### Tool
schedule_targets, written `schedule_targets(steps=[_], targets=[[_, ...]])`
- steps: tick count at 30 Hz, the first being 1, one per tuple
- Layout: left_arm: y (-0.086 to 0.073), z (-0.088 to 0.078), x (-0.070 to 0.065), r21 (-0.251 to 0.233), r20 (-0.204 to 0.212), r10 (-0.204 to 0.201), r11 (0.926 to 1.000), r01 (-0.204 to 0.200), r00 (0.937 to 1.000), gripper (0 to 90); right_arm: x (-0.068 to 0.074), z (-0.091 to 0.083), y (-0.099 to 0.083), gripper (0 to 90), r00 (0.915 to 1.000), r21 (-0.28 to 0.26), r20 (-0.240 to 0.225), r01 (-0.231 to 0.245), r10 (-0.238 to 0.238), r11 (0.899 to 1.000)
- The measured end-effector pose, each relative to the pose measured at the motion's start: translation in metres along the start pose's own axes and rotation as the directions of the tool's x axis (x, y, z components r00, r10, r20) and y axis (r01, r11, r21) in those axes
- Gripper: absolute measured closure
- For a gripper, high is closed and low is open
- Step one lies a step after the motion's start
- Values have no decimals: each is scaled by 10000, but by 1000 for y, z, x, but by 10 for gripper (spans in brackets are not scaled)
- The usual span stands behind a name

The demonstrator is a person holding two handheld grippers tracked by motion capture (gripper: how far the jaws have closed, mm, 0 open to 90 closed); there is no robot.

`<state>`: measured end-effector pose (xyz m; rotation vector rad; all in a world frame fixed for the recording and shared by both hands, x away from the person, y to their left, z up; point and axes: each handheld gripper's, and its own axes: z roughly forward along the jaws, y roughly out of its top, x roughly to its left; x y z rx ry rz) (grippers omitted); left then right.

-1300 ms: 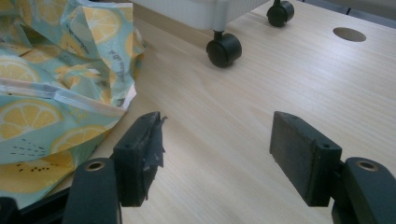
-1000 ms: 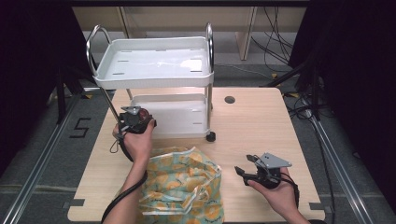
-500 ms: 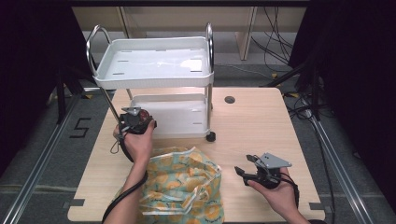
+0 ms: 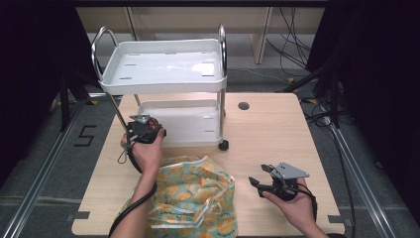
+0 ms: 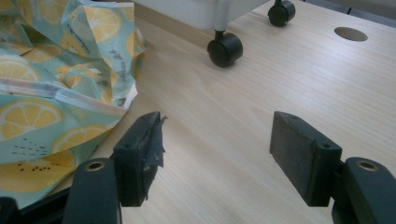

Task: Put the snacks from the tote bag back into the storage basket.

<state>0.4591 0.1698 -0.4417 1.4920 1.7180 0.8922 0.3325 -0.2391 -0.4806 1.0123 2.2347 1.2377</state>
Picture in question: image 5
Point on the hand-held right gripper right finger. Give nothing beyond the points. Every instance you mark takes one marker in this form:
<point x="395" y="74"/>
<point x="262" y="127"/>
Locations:
<point x="305" y="158"/>

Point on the white two-tier trolley cart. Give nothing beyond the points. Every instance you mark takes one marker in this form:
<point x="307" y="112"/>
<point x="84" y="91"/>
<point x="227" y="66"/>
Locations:
<point x="193" y="12"/>

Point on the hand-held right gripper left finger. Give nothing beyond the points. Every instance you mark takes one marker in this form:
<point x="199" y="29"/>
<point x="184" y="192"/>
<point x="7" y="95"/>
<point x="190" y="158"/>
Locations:
<point x="137" y="161"/>

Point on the lemon print plastic bag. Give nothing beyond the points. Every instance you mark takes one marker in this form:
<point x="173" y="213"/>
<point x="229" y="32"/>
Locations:
<point x="46" y="93"/>

